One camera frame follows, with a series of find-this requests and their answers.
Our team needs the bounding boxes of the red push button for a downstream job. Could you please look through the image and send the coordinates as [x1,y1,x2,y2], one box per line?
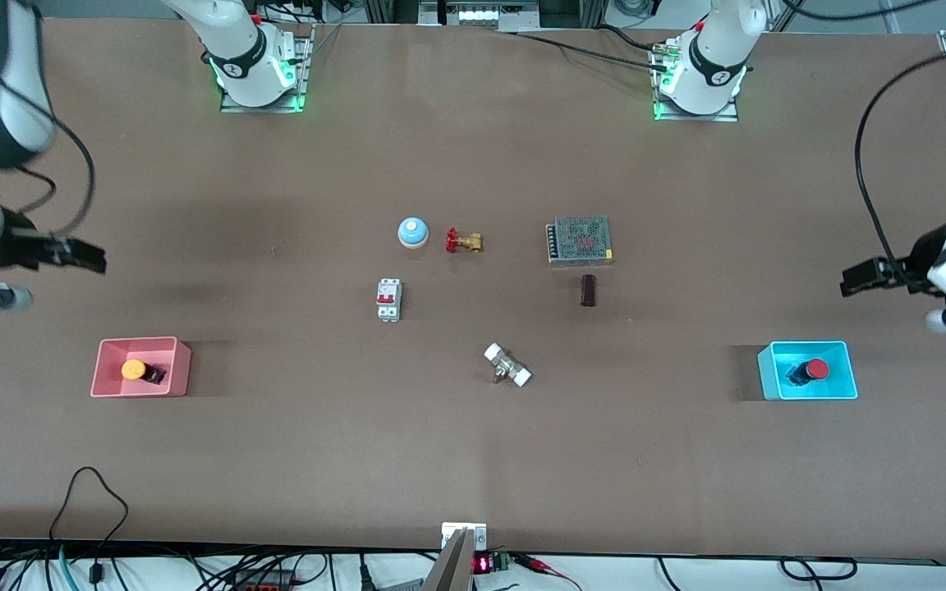
[786,359,831,387]

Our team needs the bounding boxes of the yellow push button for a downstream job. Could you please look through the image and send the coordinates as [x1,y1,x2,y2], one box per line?
[121,359,168,386]

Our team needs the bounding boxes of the cyan plastic bin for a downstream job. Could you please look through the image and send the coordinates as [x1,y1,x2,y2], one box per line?
[757,341,859,401]

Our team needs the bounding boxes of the pink plastic bin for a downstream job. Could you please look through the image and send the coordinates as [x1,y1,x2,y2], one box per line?
[90,337,192,398]

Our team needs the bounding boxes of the metal mesh power supply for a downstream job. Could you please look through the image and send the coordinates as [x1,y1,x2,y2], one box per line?
[546,215,614,267]

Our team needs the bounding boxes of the white circuit breaker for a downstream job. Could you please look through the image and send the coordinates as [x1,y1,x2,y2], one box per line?
[376,278,402,323]

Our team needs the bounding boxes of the metal fitting white ends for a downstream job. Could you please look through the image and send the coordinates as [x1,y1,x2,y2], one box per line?
[484,343,533,389]

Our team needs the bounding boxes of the metal control box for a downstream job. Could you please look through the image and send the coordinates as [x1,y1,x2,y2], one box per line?
[418,0,541,32]

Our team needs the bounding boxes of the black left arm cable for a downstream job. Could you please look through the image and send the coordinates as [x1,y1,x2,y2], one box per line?
[854,49,946,288]

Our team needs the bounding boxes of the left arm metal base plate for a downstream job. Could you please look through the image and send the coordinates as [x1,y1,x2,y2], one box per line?
[652,37,740,123]

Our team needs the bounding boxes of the black coiled cable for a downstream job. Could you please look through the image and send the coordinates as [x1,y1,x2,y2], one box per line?
[779,557,858,583]

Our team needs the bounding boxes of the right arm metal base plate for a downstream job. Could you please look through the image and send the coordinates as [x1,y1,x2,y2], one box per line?
[220,23,315,114]

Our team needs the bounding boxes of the thin black looped cable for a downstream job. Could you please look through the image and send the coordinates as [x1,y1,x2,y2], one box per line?
[49,467,130,585]

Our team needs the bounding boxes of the black cable across table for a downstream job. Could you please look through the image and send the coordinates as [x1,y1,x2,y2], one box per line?
[514,31,671,73]

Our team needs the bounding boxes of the red clip lead cable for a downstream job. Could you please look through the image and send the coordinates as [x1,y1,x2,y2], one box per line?
[514,554,582,591]

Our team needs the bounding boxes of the small metal mounting bracket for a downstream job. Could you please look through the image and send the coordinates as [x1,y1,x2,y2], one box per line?
[441,522,488,552]

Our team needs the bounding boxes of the grey camera mount pole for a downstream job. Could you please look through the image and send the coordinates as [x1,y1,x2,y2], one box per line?
[422,528,475,591]

